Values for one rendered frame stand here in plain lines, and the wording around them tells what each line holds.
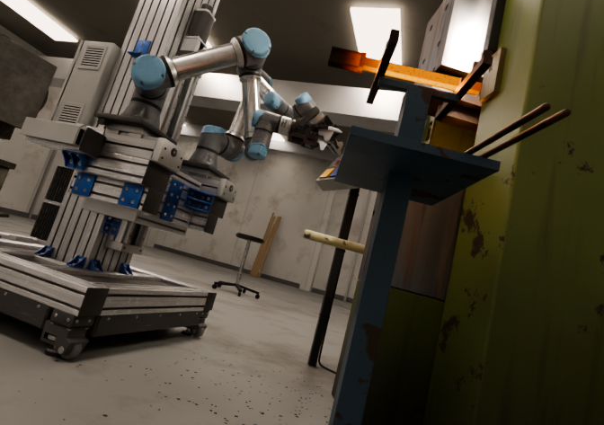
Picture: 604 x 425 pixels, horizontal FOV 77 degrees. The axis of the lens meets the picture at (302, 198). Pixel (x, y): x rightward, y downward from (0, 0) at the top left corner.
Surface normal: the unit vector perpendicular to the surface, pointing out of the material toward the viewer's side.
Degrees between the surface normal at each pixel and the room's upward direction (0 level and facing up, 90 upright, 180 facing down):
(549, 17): 90
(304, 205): 90
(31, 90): 90
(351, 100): 90
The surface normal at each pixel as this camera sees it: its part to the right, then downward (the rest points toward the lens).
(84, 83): -0.26, -0.25
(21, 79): 0.85, 0.13
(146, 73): 0.18, -0.05
